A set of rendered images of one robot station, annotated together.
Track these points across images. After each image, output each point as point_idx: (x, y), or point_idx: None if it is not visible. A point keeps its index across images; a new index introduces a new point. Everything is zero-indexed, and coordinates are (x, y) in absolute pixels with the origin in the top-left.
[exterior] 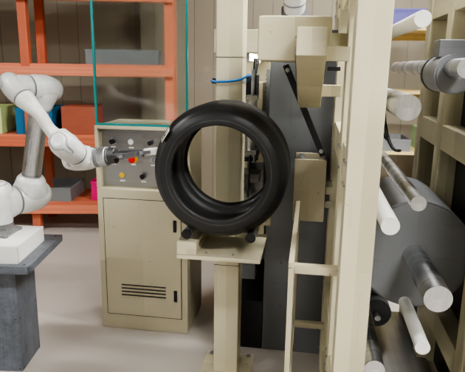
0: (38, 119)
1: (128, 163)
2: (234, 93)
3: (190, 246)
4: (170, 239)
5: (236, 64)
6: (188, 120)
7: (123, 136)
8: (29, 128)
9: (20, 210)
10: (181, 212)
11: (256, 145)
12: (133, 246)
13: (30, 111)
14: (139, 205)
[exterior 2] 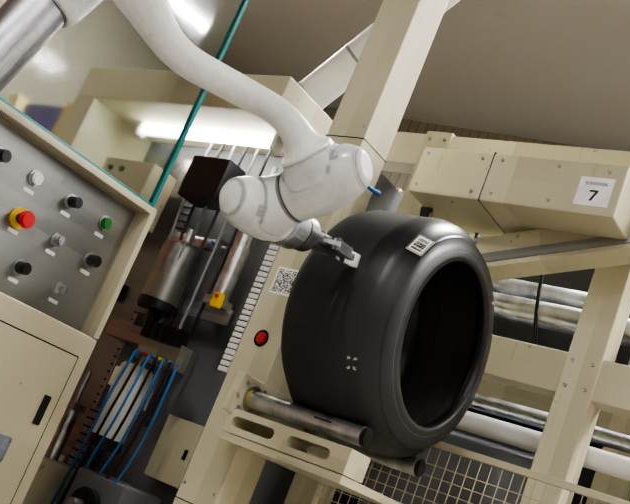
0: (228, 72)
1: (2, 222)
2: (358, 208)
3: (363, 464)
4: (18, 439)
5: (376, 167)
6: (453, 240)
7: (25, 158)
8: (18, 37)
9: None
10: (389, 395)
11: (488, 320)
12: None
13: (171, 33)
14: None
